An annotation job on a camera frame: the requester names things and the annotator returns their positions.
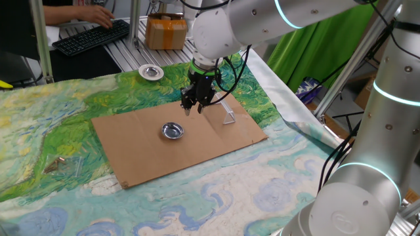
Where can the white paper sheet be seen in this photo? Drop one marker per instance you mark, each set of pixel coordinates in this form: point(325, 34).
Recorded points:
point(52, 36)

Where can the black desk mat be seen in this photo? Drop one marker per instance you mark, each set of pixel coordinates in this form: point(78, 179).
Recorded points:
point(82, 65)

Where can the person forearm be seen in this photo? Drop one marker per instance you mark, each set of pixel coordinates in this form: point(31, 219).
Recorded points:
point(60, 14)

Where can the person hand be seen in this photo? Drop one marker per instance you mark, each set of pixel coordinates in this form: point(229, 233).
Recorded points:
point(96, 14)

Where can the small metal dish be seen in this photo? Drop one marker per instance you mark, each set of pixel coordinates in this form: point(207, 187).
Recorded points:
point(151, 72)

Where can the black keyboard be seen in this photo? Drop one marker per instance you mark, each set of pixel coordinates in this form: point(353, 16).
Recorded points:
point(92, 36)

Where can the blue patterned bag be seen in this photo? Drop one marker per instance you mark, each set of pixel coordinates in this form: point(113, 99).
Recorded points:
point(308, 88)

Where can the green cloth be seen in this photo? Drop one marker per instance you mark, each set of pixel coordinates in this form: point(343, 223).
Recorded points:
point(305, 49)

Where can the yellow object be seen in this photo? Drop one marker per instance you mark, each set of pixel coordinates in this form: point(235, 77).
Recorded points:
point(5, 84)

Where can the painting print tablecloth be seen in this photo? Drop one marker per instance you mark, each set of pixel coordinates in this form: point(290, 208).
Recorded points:
point(229, 196)

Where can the brown cardboard sheet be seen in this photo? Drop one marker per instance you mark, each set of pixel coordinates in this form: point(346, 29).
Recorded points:
point(138, 157)

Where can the white mesh bridge stand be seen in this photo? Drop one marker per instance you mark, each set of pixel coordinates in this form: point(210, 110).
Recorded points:
point(226, 109)

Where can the black monitor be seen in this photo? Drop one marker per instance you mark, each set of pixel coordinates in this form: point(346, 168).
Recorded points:
point(16, 29)

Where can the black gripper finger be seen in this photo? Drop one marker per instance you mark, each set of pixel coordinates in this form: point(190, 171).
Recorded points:
point(187, 101)
point(204, 101)

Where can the small shiny metal plate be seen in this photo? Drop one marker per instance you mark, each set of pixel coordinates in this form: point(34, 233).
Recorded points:
point(173, 131)

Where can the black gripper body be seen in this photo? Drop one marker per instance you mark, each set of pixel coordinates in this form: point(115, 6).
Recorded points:
point(202, 85)

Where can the clear plastic bag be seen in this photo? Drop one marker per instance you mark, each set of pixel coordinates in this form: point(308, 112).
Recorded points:
point(67, 168)

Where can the cardboard box orange tape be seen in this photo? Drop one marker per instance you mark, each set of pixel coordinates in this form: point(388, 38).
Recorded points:
point(164, 36)

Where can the aluminium frame post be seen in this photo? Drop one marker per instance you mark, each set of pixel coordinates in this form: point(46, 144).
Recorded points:
point(41, 39)
point(344, 75)
point(134, 23)

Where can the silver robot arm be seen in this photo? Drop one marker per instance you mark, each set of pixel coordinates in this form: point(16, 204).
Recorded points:
point(367, 196)

